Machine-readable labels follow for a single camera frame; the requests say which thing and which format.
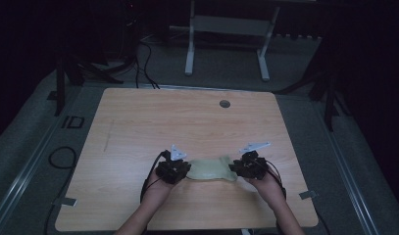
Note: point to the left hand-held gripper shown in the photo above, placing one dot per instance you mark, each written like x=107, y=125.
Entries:
x=172, y=169

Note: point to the white desk frame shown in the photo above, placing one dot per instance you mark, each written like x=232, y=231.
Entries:
x=231, y=25

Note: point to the grey floor rail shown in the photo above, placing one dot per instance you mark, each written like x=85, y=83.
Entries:
x=27, y=176
x=347, y=169

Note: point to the grey table grommet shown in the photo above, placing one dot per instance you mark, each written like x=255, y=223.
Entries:
x=224, y=104

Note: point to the person's right hand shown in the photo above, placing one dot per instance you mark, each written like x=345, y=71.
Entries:
x=267, y=189

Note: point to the beige sock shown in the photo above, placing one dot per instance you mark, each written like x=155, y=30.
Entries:
x=226, y=160
x=210, y=169

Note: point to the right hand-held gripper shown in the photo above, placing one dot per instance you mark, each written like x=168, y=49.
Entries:
x=251, y=166

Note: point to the black metal stand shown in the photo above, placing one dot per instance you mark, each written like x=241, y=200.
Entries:
x=329, y=98
x=60, y=88

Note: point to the person's left hand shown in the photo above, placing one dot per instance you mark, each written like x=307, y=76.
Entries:
x=161, y=192

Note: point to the grey tape strip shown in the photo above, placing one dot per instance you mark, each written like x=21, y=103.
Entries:
x=65, y=202
x=308, y=195

